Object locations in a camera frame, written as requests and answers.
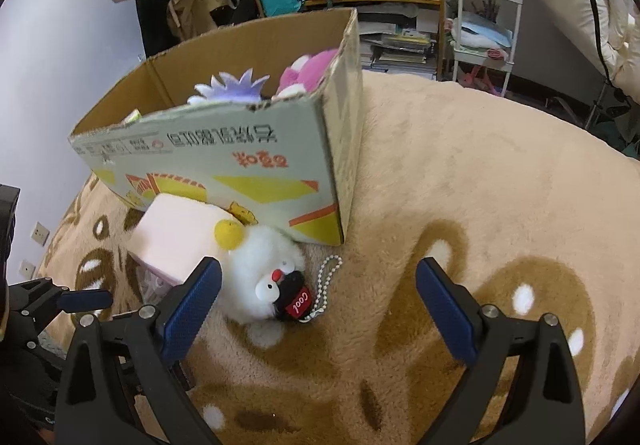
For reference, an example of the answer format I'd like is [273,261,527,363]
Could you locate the black hanging clothes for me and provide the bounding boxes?
[136,0,173,58]

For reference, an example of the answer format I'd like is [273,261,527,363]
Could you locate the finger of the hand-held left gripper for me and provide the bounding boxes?
[10,277,115,342]

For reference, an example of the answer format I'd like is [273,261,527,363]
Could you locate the purple plush toy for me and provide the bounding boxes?
[187,67,271,106]

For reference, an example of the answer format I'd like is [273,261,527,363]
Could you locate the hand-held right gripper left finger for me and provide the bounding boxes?
[54,256,223,445]

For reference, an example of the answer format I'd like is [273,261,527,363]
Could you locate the beige brown patterned blanket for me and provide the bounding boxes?
[37,70,640,445]

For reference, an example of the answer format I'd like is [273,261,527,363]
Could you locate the printed cardboard box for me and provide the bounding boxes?
[67,7,365,247]

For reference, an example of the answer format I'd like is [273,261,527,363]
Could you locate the pile of papers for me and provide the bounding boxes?
[357,7,441,78]

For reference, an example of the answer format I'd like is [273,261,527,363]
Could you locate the pink plastic item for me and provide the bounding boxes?
[460,65,496,88]

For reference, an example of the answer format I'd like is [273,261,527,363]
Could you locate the pink plush bear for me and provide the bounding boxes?
[272,49,341,98]

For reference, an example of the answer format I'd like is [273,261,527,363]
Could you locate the light blue folded cloth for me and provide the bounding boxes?
[450,11,516,50]

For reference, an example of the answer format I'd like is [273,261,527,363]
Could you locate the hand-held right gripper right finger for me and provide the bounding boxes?
[416,256,586,445]

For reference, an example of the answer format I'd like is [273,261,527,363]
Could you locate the beige coat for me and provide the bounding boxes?
[167,0,241,40]

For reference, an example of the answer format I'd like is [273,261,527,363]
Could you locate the white fluffy plush toy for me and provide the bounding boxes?
[212,220,328,326]

